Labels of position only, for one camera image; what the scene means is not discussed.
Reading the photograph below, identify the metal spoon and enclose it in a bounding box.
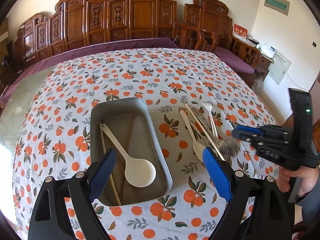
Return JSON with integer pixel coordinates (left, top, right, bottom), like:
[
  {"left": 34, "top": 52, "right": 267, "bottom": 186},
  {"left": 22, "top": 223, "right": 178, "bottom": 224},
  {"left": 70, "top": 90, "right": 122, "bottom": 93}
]
[{"left": 195, "top": 114, "right": 240, "bottom": 157}]

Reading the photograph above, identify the light wooden chopstick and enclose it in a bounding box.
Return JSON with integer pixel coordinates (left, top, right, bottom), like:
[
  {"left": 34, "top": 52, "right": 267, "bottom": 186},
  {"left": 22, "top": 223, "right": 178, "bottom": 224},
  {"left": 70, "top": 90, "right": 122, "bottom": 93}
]
[
  {"left": 185, "top": 104, "right": 225, "bottom": 161},
  {"left": 99, "top": 129, "right": 123, "bottom": 206}
]

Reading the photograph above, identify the large white plastic spoon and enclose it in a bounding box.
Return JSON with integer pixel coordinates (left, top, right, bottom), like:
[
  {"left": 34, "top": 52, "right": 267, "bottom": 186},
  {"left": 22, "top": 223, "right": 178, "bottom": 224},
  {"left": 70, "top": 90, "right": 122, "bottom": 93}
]
[{"left": 100, "top": 124, "right": 156, "bottom": 187}]

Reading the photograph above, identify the right forearm grey sleeve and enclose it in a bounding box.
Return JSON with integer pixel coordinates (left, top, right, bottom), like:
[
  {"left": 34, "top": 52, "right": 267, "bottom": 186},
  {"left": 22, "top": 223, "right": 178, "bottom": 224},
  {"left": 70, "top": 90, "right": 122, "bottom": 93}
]
[{"left": 296, "top": 184, "right": 319, "bottom": 226}]

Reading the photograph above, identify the right hand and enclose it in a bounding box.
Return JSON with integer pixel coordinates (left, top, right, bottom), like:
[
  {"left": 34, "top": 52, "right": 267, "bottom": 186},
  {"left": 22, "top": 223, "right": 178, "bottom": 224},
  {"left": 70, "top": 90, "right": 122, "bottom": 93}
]
[{"left": 278, "top": 166, "right": 319, "bottom": 198}]

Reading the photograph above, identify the metal fork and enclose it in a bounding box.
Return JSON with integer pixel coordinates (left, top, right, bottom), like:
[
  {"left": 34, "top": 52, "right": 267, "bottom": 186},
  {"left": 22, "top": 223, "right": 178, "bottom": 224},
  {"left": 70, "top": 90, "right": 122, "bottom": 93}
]
[{"left": 191, "top": 107, "right": 228, "bottom": 156}]

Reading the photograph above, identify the white plastic fork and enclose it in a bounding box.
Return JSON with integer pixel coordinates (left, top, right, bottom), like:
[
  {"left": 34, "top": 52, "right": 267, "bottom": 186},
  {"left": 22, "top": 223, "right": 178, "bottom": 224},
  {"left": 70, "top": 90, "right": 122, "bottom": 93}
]
[{"left": 202, "top": 103, "right": 219, "bottom": 139}]

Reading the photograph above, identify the wooden side table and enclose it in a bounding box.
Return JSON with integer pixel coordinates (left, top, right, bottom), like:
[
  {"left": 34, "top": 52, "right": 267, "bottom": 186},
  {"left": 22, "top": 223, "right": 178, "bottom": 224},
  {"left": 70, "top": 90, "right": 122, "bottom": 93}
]
[{"left": 255, "top": 53, "right": 274, "bottom": 80}]

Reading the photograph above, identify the purple armchair cushion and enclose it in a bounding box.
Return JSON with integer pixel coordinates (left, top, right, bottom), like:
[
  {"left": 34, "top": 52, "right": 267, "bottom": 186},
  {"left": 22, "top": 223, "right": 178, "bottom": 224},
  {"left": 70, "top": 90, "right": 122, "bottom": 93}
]
[{"left": 214, "top": 47, "right": 254, "bottom": 75}]

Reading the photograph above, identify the orange patterned tablecloth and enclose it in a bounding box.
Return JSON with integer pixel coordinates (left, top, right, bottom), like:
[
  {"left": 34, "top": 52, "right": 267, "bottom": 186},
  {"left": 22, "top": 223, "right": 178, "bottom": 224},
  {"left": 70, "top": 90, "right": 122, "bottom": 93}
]
[{"left": 12, "top": 49, "right": 274, "bottom": 239}]

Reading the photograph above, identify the grey metal tray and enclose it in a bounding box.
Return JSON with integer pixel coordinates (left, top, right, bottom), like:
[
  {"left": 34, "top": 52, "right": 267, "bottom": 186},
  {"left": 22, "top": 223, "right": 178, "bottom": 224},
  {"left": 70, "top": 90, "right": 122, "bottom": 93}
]
[{"left": 90, "top": 98, "right": 172, "bottom": 206}]

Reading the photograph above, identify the carved wooden armchair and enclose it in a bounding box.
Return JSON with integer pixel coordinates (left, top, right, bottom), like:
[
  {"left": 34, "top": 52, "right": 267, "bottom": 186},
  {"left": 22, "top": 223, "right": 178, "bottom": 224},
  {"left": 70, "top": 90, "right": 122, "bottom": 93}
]
[{"left": 184, "top": 0, "right": 261, "bottom": 68}]

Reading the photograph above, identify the glass table cover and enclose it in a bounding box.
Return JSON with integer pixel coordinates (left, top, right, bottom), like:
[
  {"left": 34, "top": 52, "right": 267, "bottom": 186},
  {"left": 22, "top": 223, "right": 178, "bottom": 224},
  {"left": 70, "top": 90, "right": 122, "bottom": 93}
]
[{"left": 1, "top": 67, "right": 53, "bottom": 154}]

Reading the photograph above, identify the purple sofa cushion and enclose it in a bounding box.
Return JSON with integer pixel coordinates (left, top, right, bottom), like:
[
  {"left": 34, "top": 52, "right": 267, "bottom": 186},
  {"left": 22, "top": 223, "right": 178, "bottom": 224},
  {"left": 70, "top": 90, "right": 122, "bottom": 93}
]
[{"left": 1, "top": 37, "right": 179, "bottom": 106}]

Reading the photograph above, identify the carved wooden sofa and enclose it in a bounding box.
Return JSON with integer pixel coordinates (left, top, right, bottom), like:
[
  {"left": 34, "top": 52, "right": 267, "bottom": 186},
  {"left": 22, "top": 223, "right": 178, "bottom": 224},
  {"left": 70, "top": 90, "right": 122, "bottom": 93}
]
[{"left": 12, "top": 0, "right": 205, "bottom": 67}]

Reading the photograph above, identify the white wall panel box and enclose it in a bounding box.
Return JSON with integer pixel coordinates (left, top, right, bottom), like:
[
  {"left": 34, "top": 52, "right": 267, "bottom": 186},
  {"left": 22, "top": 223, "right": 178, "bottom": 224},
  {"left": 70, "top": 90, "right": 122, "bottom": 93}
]
[{"left": 268, "top": 50, "right": 291, "bottom": 85}]

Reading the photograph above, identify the green wall electrical box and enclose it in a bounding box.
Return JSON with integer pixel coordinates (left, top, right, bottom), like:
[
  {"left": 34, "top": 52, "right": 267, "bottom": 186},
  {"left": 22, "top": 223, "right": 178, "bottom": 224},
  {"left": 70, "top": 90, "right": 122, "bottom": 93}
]
[{"left": 264, "top": 0, "right": 290, "bottom": 16}]

